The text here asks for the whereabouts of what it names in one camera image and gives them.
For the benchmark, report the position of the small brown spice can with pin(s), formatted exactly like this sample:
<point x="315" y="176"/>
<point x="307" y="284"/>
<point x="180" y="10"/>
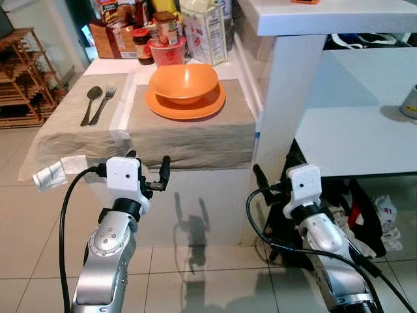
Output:
<point x="166" y="27"/>

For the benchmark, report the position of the white counter with post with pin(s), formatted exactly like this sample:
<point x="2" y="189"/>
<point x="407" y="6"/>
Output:
<point x="293" y="78"/>

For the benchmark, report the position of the orange plastic plate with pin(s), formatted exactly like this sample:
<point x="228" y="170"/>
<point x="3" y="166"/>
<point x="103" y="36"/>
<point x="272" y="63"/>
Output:
<point x="186" y="111"/>

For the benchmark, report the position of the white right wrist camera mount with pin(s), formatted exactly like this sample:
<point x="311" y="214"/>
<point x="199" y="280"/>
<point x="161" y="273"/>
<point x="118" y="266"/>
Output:
<point x="303" y="186"/>

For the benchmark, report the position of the orange plastic bowl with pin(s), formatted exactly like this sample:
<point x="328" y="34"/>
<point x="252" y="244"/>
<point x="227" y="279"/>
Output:
<point x="184" y="81"/>

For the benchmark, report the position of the beige linen placemat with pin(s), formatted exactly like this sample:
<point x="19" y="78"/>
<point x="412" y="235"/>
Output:
<point x="195" y="140"/>
<point x="71" y="137"/>

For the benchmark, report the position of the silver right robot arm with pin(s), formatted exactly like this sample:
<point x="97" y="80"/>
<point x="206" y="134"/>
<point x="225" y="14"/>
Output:
<point x="332" y="251"/>

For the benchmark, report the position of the wooden slatted rack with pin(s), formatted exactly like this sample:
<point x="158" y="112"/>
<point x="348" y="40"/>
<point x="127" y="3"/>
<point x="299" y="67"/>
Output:
<point x="23" y="78"/>

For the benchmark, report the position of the dark jar with red lid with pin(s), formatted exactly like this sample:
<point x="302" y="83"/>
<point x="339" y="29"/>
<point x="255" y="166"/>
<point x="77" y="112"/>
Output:
<point x="142" y="47"/>

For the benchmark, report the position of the white tape strip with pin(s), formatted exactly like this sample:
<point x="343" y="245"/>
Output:
<point x="55" y="173"/>

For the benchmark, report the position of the white printed carton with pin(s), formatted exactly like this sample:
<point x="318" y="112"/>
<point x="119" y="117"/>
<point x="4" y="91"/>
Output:
<point x="205" y="36"/>

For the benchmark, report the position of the brown cardboard box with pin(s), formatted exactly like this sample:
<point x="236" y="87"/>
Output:
<point x="107" y="42"/>

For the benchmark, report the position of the grey metal mug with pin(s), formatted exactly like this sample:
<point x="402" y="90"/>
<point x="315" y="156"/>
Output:
<point x="410" y="103"/>

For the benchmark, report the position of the dark metal spoon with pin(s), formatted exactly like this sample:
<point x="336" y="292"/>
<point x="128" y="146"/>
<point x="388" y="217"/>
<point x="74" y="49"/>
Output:
<point x="94" y="93"/>

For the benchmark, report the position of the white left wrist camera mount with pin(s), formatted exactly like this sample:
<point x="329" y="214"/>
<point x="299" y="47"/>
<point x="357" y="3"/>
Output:
<point x="124" y="176"/>

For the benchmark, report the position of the red plastic container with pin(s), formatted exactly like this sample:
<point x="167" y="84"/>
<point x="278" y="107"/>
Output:
<point x="167" y="53"/>

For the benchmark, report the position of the black bag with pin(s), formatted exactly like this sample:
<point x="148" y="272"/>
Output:
<point x="361" y="202"/>

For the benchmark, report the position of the pile of light clothes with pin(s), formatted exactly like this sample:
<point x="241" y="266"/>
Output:
<point x="381" y="225"/>

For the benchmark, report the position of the metal fork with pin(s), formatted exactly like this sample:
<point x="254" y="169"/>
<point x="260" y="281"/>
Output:
<point x="108" y="92"/>

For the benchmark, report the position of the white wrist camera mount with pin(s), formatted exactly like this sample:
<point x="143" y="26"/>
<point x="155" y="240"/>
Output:
<point x="303" y="186"/>
<point x="124" y="176"/>

